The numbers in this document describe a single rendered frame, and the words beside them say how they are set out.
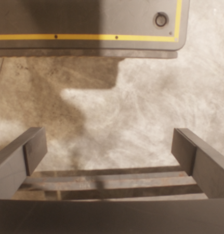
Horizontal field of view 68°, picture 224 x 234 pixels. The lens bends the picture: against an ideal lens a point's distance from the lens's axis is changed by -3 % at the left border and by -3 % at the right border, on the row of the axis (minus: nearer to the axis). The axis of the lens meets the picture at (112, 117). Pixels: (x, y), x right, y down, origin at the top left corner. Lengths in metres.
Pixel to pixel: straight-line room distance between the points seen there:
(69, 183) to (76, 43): 0.53
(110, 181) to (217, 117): 0.63
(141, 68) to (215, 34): 0.37
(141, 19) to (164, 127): 0.56
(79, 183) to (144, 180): 0.27
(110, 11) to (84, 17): 0.07
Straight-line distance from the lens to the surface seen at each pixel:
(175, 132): 0.16
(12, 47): 0.55
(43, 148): 0.17
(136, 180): 0.74
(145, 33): 0.50
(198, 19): 0.92
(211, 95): 0.96
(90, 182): 0.74
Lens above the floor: 0.80
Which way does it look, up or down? 74 degrees down
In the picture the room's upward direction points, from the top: 176 degrees clockwise
